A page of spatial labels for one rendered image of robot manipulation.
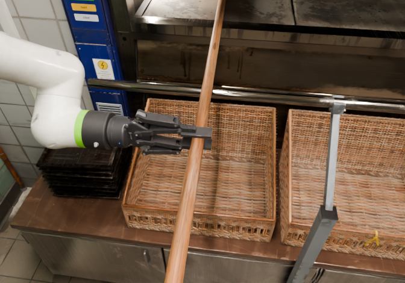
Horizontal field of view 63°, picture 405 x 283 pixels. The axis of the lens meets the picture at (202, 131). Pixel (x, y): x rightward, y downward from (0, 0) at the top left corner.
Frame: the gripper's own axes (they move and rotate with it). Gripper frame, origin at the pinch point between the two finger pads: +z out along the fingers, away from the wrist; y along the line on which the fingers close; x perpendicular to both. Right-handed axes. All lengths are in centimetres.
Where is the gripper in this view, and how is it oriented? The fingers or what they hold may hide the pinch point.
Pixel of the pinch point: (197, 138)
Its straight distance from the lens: 77.0
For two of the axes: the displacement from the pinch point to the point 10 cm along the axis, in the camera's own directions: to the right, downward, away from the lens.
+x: -1.1, 6.9, -7.1
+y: 0.0, 7.2, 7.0
